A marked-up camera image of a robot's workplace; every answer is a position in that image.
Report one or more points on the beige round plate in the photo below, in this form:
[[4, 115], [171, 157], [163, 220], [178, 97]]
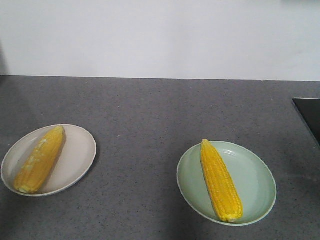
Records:
[[76, 158]]

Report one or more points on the pale patched corn cob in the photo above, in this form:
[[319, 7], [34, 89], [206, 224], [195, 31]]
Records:
[[38, 166]]

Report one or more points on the black induction cooktop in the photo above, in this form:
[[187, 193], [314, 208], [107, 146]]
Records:
[[309, 108]]

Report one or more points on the yellow corn cob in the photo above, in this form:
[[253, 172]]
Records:
[[223, 194]]

